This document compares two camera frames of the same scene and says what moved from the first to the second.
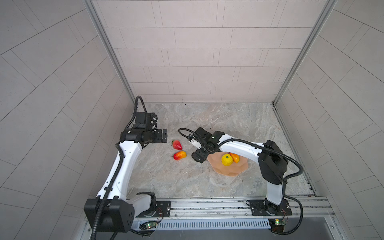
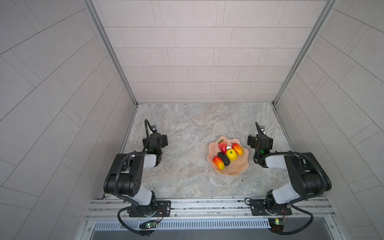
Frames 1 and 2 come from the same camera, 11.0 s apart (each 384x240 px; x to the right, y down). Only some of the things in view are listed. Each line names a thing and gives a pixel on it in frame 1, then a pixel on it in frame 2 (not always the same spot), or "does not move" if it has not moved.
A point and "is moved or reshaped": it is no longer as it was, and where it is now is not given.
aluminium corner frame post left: x=94 y=14 does not move
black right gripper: x=201 y=155 -> x=253 y=140
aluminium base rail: x=233 y=208 does not move
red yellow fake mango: x=179 y=155 -> x=219 y=162
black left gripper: x=158 y=138 -> x=162 y=140
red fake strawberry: x=176 y=144 is moved or reshaped
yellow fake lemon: x=227 y=159 is moved or reshaped
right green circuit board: x=277 y=224 does not move
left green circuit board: x=148 y=224 does not move
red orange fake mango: x=236 y=158 is moved or reshaped
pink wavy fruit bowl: x=233 y=170 does not move
